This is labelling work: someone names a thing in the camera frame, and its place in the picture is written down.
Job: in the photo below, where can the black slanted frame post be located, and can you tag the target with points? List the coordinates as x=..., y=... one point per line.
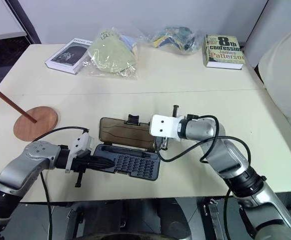
x=28, y=22

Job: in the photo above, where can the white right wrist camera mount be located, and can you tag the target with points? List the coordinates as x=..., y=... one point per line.
x=163, y=126

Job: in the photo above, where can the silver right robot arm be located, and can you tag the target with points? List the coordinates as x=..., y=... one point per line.
x=238, y=162

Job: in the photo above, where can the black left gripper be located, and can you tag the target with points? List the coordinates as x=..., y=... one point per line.
x=82, y=162

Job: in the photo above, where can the dark blue screwdriver bit case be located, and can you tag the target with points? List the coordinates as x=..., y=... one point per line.
x=135, y=165

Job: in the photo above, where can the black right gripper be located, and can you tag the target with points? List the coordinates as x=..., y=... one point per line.
x=160, y=140

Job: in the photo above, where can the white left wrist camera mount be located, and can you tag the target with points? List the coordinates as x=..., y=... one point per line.
x=79, y=144

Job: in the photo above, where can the white cloth covered object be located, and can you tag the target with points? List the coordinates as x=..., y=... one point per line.
x=285, y=75

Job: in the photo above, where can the dark rounded shape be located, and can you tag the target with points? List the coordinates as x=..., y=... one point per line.
x=140, y=217

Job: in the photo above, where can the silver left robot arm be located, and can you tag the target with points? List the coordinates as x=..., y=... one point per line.
x=15, y=172

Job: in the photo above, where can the plastic bag with blue-yellow items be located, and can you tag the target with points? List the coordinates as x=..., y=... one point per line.
x=175, y=38

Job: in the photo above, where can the black metal bar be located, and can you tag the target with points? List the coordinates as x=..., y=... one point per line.
x=214, y=217
x=71, y=225

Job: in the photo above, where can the black and white book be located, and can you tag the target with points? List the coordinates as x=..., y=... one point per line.
x=68, y=53

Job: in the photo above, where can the wooden round stand with rod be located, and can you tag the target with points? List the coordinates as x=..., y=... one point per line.
x=36, y=125

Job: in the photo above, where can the plastic bag with green cloth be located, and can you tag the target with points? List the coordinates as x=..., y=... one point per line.
x=110, y=53

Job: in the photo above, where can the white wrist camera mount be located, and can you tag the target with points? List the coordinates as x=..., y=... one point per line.
x=79, y=144
x=163, y=126

